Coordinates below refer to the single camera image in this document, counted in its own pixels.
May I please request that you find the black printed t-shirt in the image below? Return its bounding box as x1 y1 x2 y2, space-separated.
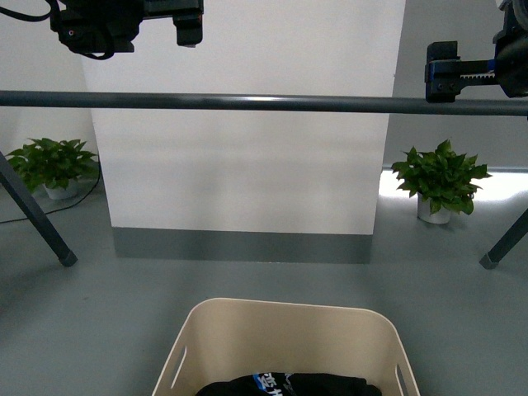
196 372 382 396

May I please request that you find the grey clothes hanger rail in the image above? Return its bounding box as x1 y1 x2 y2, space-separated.
1 90 527 117

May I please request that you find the black cable on floor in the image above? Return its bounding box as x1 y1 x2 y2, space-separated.
0 163 102 224

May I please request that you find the left potted green plant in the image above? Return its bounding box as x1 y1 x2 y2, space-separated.
7 138 97 200

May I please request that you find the grey left rack leg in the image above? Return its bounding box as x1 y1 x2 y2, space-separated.
1 153 78 267

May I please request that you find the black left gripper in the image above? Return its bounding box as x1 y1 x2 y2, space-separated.
49 0 204 59

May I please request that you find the potted green plant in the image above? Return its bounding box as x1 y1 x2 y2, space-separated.
7 138 97 200
391 139 491 225

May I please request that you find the right potted green plant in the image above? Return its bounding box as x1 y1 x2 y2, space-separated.
391 139 491 225

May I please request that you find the beige plastic laundry hamper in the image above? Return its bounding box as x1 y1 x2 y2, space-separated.
153 298 420 395

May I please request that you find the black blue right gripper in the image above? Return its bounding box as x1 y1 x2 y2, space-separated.
424 0 527 102

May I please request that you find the grey right rack leg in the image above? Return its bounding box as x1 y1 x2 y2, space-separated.
479 210 527 270

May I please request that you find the grey rack leg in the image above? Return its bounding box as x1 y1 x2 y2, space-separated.
1 153 78 267
479 210 527 270

